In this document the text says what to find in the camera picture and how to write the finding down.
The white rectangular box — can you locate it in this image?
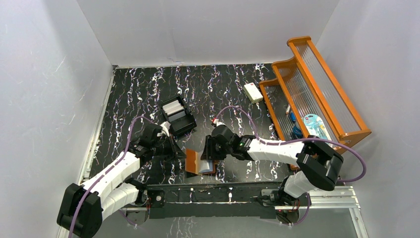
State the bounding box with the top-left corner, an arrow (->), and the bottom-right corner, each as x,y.
243,83 -> 263,104

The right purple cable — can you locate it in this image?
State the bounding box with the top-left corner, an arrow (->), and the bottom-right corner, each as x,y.
213,105 -> 368,183

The orange wooden shelf rack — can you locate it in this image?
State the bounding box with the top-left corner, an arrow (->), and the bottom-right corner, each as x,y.
259,36 -> 371,147

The black card tray box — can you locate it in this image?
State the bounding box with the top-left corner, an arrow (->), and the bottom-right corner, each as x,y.
159,94 -> 197,136

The orange leather card holder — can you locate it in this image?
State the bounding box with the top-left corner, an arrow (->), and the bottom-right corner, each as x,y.
185,149 -> 216,175

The stack of white cards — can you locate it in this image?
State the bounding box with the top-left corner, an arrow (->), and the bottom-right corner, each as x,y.
162,100 -> 184,116

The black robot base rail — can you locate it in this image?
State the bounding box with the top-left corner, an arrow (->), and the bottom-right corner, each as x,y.
146,181 -> 299,222

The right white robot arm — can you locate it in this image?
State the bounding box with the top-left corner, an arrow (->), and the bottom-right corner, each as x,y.
200,124 -> 344,205

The blue blister pack item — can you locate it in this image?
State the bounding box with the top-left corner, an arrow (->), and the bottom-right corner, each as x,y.
303,114 -> 331,140

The blue item on shelf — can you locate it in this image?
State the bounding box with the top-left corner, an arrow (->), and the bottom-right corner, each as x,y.
289,112 -> 304,139

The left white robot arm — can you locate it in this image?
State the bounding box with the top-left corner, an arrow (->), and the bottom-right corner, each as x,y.
56,121 -> 181,238

